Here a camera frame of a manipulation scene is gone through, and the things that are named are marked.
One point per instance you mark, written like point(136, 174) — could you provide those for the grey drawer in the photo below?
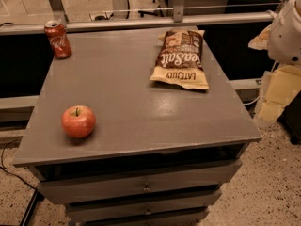
point(146, 206)
point(192, 215)
point(140, 182)

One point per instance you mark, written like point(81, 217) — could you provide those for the red soda can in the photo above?
point(56, 34)

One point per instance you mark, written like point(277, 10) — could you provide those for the brown sea salt chip bag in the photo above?
point(179, 61)

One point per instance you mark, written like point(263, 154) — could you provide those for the red apple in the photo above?
point(78, 121)

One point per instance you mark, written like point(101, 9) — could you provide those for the bottom grey drawer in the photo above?
point(192, 215)

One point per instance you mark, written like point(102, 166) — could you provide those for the top grey drawer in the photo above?
point(140, 182)

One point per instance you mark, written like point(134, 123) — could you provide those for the grey metal railing frame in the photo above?
point(29, 16)

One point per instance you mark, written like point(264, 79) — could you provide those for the grey drawer cabinet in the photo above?
point(140, 124)

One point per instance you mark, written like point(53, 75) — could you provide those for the middle grey drawer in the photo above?
point(146, 206)

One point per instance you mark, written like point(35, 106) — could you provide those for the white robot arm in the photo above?
point(282, 38)

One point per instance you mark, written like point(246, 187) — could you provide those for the yellow foam block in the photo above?
point(278, 89)

